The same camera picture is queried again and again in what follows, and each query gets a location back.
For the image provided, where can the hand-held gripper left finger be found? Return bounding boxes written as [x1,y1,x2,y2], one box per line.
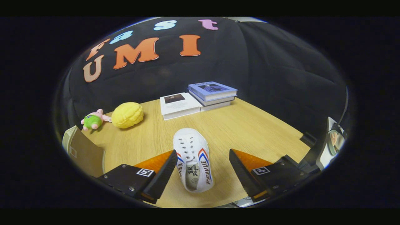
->
[96,149,178,204]

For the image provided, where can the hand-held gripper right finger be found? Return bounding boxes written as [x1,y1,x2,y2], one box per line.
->
[228,148,310,203]

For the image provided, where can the white shoe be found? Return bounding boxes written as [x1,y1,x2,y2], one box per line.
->
[173,128,214,193]

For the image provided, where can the brown fabric storage box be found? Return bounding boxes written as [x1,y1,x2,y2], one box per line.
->
[62,126,106,178]

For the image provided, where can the yellow plush toy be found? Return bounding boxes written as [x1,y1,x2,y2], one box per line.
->
[111,102,144,129]

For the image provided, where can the white book with dark photo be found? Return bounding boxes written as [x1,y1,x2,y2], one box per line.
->
[160,92,203,121]

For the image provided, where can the plain white book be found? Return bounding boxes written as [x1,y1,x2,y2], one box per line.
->
[200,101,232,112]

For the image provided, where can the grey edged book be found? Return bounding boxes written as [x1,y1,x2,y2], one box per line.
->
[195,95,236,107]

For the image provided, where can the pink and green plush toy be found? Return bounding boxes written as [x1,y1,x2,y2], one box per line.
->
[81,109,112,131]

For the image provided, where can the blue cover book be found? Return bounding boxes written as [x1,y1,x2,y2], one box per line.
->
[188,82,238,101]

